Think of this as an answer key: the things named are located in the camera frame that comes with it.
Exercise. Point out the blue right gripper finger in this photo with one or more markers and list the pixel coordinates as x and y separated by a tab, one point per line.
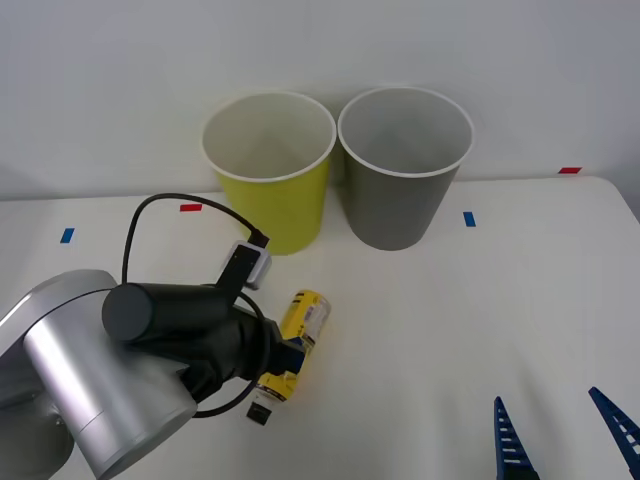
620	425
510	450

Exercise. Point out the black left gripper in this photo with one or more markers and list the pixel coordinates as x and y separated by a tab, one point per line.
235	355

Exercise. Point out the yellow drink can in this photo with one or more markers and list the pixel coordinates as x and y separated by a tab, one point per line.
307	312

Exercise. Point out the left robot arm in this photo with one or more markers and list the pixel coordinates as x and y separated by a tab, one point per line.
75	360

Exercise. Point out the yellow-green plastic bin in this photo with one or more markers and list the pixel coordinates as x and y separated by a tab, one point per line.
280	210

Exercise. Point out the grey plastic bin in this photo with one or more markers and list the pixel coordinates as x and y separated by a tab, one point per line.
395	210

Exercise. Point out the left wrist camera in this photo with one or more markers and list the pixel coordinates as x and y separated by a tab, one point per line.
242	262

